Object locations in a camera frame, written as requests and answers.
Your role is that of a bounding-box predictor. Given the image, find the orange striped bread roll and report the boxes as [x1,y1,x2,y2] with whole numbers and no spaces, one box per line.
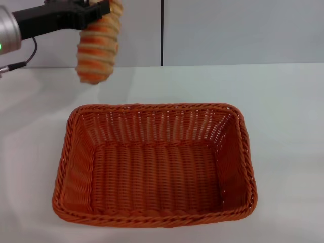
[75,0,124,85]

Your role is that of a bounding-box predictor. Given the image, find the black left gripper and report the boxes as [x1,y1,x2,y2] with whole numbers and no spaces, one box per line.
[12,0,111,41]

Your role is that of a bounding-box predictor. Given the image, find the thin black cable with plug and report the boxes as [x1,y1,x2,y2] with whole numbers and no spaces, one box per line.
[7,37,38,71]

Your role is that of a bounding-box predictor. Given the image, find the black vertical wall strip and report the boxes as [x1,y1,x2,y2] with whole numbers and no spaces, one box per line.
[160,0,165,67]

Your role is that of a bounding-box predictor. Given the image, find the orange woven rectangular basket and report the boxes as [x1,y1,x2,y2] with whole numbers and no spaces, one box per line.
[51,102,258,227]

